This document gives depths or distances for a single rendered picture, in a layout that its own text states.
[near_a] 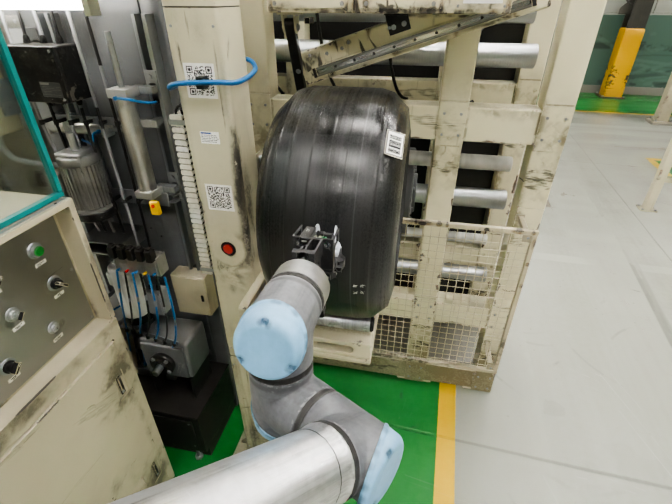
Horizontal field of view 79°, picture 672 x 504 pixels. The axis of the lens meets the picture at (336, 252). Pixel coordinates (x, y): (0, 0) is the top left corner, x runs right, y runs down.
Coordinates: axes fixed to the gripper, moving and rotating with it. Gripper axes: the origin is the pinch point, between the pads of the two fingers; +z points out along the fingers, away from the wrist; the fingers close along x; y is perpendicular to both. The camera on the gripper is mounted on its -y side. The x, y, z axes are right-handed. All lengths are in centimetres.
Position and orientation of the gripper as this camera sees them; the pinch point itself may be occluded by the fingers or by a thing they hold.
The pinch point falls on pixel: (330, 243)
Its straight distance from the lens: 82.7
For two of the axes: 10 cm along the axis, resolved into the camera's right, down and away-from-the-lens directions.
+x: -9.8, -1.0, 1.8
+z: 2.0, -4.2, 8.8
